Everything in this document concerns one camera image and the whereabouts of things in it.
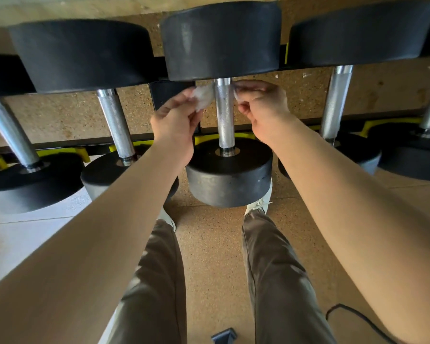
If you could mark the person's right hand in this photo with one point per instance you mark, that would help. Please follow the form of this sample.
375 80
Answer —
267 111

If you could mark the black rack with yellow cradles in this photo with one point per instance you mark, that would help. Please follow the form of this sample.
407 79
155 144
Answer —
166 93

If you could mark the small dark blue object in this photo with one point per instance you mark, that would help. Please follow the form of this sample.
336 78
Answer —
225 336

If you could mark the person's right thumb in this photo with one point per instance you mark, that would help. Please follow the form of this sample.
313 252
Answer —
246 109

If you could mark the white cleaning wipe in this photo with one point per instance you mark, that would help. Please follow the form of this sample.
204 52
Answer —
204 97

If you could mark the person's right white shoe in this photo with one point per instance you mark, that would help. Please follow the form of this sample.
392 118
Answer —
261 203

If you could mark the person's left forearm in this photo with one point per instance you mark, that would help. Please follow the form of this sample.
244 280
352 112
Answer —
86 247

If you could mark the person's left white shoe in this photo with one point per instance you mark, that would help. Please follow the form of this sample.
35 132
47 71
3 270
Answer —
167 219

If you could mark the person's left thumb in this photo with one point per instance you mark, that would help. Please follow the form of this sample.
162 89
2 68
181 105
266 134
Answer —
197 116

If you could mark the person's right forearm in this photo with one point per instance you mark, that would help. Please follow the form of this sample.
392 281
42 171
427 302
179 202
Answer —
362 225

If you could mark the olive trousers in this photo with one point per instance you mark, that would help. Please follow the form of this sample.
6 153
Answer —
283 283

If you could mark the person's left hand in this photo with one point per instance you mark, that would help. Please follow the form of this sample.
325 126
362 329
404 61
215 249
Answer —
172 121

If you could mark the person's white shoe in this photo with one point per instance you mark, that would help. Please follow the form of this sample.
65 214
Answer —
167 219
261 203

